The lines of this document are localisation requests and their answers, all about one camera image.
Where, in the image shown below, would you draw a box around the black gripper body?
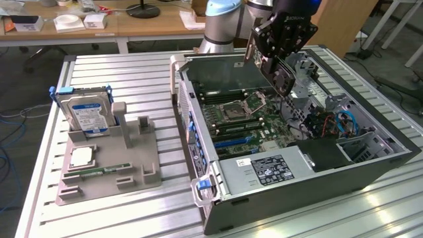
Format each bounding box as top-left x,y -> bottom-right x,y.
271,0 -> 322,35

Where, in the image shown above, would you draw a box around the graphics card with fan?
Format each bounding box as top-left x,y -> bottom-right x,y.
243,37 -> 296,98

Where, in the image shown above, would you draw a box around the brown wooden cabinet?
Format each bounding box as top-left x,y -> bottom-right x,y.
310,0 -> 381,58

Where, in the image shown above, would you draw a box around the white papers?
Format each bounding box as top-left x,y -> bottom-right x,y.
179,9 -> 207,30

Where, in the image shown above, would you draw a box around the cardboard box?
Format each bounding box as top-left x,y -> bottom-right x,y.
191,0 -> 213,17

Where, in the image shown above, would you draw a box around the metal socket cover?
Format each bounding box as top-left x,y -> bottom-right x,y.
243,91 -> 267,110

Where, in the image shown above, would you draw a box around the CPU socket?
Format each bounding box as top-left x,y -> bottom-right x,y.
221,101 -> 249,122

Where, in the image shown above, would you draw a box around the green RAM stick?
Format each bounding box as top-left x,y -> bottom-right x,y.
65,162 -> 133,177
217,120 -> 262,133

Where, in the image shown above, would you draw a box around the green motherboard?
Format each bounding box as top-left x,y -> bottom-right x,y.
198,89 -> 298,159

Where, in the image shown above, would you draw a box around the black lamp base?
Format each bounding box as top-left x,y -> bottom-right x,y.
127,0 -> 162,18

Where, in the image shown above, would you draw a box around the blue expansion slot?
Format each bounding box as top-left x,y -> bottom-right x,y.
213,137 -> 250,149

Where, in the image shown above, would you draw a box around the black plastic shroud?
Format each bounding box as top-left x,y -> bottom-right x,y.
296,137 -> 354,173

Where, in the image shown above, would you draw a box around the grey metal disk bay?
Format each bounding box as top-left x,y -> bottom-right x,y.
336,131 -> 397,164

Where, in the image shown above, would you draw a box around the small white box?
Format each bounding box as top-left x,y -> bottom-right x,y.
83,13 -> 109,30

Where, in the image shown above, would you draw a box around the grey power supply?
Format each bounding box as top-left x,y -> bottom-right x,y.
218,145 -> 316,196

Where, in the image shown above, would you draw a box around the white tape dispenser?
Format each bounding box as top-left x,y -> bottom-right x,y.
54,14 -> 86,33

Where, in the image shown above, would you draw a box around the hard disk with blue caddy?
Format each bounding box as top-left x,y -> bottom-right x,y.
49,85 -> 115,137

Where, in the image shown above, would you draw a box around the open black PC case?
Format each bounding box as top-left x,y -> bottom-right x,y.
169,48 -> 422,236

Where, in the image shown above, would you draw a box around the grey parts rack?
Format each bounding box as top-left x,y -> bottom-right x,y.
55,101 -> 163,207

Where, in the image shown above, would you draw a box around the black chair base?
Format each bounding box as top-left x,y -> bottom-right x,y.
19,46 -> 70,74

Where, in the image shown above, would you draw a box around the white box with dark lid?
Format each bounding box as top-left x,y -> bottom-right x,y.
10,15 -> 45,32

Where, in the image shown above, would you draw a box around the silver CPU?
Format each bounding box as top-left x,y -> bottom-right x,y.
70,147 -> 95,167

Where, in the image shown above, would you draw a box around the white table frame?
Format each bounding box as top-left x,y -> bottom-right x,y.
362,0 -> 423,67

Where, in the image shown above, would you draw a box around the thin red wire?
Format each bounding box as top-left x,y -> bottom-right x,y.
324,113 -> 336,134

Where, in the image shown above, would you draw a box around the black wire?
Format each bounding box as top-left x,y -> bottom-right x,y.
286,116 -> 314,139

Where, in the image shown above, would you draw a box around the blue wire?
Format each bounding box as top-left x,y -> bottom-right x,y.
336,110 -> 361,136

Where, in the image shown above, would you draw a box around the blue floor cable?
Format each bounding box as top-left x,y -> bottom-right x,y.
0,119 -> 27,213

